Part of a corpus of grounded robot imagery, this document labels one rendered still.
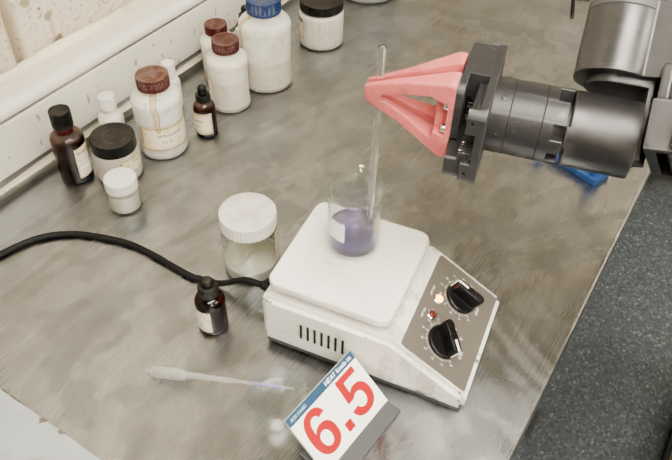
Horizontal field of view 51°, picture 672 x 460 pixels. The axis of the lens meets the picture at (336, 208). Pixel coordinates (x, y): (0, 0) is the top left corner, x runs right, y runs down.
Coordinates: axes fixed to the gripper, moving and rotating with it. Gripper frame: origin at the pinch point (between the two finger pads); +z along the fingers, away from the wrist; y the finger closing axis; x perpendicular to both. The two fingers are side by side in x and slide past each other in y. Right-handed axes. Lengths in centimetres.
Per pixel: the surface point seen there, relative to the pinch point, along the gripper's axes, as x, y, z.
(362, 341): 20.0, 9.3, -2.5
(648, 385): 101, -57, -51
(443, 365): 21.5, 8.3, -9.8
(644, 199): 101, -119, -50
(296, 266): 17.1, 5.3, 5.1
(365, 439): 25.5, 15.2, -4.8
